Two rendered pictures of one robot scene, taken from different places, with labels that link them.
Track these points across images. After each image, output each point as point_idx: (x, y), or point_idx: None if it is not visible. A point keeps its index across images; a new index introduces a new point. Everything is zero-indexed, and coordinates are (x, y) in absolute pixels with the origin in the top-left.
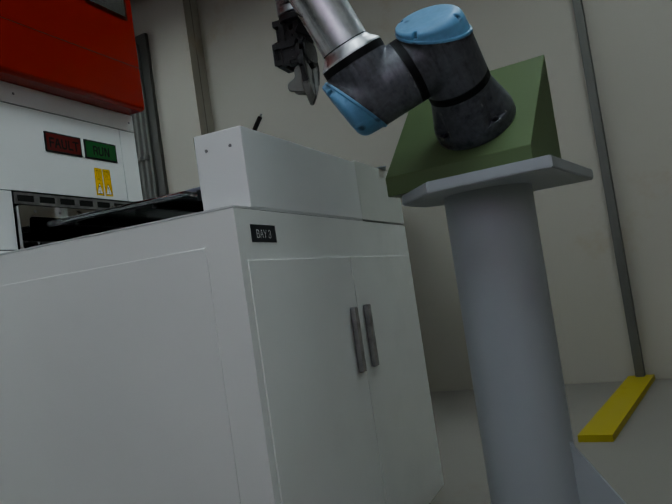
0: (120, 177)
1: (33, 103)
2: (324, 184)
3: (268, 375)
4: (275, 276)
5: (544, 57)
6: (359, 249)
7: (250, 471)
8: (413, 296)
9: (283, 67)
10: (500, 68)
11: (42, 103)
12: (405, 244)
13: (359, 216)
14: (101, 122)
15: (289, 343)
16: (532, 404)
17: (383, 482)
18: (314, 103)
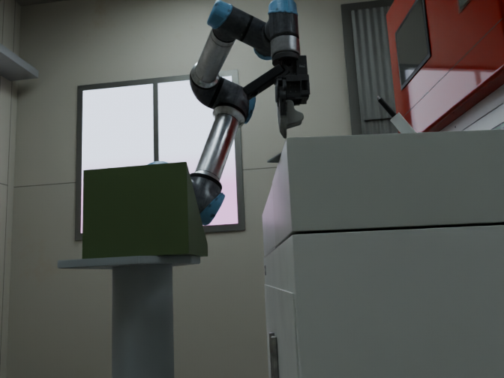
0: None
1: (463, 124)
2: (268, 226)
3: (267, 343)
4: (265, 294)
5: (83, 172)
6: (275, 280)
7: None
8: (296, 374)
9: (301, 103)
10: (115, 168)
11: (467, 120)
12: (292, 272)
13: (274, 244)
14: (503, 100)
15: (268, 333)
16: None
17: None
18: (283, 136)
